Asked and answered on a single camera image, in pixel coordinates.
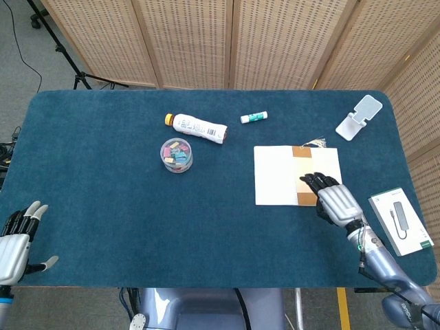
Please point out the white notebook with brown spine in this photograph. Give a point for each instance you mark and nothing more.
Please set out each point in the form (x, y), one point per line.
(275, 175)

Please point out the grey robot torso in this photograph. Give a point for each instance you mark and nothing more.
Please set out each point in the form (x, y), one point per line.
(206, 309)

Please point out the black tripod stand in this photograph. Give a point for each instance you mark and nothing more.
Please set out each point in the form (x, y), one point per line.
(65, 55)

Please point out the white and green glue stick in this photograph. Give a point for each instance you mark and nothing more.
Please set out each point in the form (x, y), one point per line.
(254, 117)

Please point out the orange and cream bookmark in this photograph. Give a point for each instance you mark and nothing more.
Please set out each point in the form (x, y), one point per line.
(302, 152)

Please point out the white product box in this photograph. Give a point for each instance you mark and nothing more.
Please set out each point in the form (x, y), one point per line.
(400, 223)

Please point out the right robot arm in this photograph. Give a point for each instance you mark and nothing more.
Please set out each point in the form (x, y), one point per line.
(381, 264)

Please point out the metal table leg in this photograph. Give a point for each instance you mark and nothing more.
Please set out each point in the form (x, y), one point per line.
(299, 309)

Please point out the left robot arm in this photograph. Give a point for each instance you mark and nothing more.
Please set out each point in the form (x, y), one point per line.
(5, 306)

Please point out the wicker folding screen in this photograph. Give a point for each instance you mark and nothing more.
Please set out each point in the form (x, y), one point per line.
(192, 41)

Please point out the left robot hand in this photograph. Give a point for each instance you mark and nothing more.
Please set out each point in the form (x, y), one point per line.
(12, 254)

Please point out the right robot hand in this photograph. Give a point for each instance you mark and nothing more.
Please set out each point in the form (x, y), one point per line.
(338, 204)

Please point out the white bottle with yellow cap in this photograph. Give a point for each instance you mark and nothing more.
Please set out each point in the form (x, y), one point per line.
(199, 128)

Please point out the white phone stand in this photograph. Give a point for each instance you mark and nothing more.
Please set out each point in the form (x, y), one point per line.
(366, 108)

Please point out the teal blue table cloth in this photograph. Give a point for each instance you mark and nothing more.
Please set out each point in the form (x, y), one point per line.
(137, 213)

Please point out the clear tub of binder clips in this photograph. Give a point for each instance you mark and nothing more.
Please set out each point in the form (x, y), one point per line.
(176, 156)

